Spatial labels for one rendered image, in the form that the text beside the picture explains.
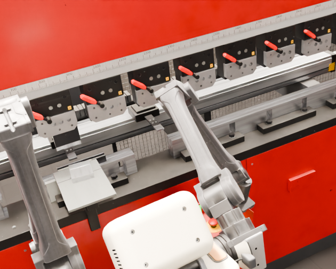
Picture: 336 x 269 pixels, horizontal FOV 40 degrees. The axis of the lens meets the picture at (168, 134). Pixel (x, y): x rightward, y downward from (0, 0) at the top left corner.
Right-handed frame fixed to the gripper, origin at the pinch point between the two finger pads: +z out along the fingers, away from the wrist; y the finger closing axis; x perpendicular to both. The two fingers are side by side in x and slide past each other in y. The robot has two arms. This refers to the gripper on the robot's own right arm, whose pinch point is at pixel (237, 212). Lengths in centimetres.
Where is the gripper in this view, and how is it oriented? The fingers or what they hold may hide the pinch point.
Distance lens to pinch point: 184.3
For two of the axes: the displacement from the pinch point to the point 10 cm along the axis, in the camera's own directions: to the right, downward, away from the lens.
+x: -8.1, 4.0, -4.4
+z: -0.3, 7.2, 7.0
